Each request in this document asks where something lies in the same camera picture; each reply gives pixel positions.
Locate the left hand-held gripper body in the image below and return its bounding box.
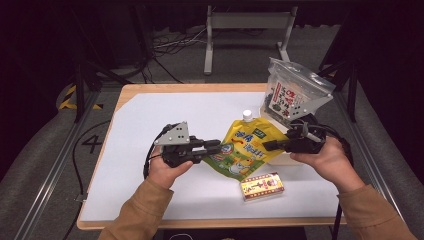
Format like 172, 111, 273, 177
154, 121, 204, 169

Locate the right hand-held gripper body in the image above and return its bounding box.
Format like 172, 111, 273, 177
283, 94, 334, 155

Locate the white plastic container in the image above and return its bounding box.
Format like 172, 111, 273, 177
259, 106, 303, 167

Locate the yellow spouted pouch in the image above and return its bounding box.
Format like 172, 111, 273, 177
203, 109, 289, 183

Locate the clear bag of dried seaweed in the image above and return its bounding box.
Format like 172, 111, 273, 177
260, 57, 337, 129

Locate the person's left hand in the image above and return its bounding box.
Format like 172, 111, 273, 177
146, 154, 194, 191

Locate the person's right hand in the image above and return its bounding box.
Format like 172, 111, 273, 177
289, 135, 366, 194

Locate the small red and yellow box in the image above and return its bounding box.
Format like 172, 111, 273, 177
239, 171, 285, 203

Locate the white table mat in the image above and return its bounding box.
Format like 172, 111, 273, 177
80, 91, 341, 222

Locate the black metal stand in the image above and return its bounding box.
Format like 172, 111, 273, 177
71, 59, 134, 123
299, 59, 359, 123

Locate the yellow and black hazard tape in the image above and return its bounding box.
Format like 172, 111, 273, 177
58, 84, 104, 111

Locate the grey metal stand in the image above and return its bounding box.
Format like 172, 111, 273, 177
203, 4, 299, 76

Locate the left hand-held gripper cable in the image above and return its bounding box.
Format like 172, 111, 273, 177
142, 123, 174, 180

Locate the aluminium rail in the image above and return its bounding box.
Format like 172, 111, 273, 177
333, 89, 418, 240
13, 89, 101, 240

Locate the black floor cable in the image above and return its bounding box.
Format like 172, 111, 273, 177
63, 119, 112, 240

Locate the bundle of floor cables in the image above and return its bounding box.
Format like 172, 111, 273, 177
146, 26, 209, 84

